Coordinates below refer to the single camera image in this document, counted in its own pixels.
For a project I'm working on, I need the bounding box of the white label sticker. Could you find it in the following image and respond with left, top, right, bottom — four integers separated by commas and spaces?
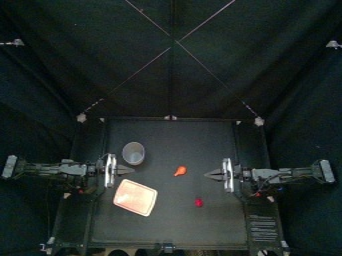
248, 214, 278, 244

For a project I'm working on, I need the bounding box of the grey plastic cup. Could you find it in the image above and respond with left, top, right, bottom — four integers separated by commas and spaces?
121, 141, 147, 166

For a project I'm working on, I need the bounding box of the pink rectangular plate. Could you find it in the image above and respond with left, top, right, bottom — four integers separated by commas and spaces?
112, 178, 159, 217

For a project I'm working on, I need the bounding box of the orange toy drumstick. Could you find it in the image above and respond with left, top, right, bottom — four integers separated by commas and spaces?
172, 165, 188, 177

